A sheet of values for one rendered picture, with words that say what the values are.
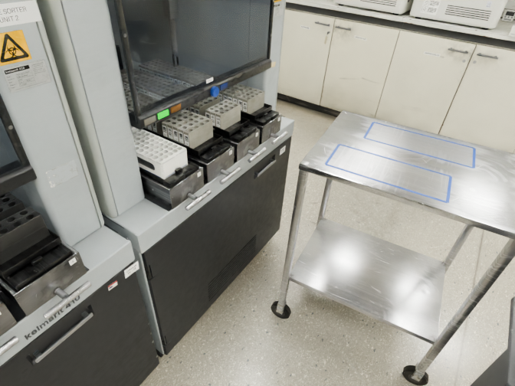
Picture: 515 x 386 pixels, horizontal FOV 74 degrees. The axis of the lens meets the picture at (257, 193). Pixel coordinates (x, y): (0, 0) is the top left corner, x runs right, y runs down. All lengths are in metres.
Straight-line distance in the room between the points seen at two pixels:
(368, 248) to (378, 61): 1.81
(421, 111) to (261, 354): 2.23
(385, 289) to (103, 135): 1.14
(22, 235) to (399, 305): 1.21
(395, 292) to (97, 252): 1.08
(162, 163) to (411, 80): 2.37
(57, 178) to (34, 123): 0.13
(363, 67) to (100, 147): 2.51
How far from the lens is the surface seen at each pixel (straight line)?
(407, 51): 2.97
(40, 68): 0.76
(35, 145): 0.79
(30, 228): 0.84
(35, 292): 0.83
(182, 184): 0.97
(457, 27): 2.87
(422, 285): 1.56
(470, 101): 2.99
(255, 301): 1.66
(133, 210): 1.00
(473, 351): 1.84
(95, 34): 0.81
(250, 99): 1.27
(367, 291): 1.44
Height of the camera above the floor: 1.38
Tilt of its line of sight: 38 degrees down
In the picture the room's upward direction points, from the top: 4 degrees clockwise
